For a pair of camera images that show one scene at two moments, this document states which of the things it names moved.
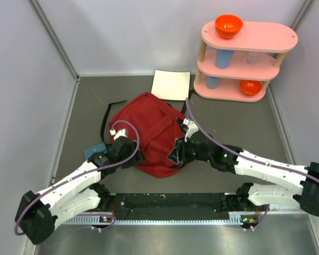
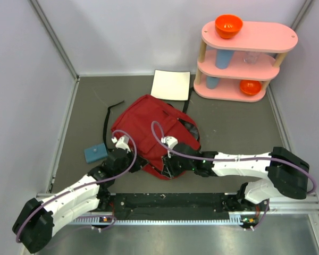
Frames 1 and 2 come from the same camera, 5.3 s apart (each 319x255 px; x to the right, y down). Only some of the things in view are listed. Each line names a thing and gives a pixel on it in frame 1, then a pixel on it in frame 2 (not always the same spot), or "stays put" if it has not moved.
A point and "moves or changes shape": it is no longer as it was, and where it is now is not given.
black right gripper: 177,155 -> 168,169
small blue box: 89,151 stays put
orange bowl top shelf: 228,26 stays put
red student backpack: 155,124 moves or changes shape
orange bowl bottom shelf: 250,87 stays put
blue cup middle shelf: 224,58 stays put
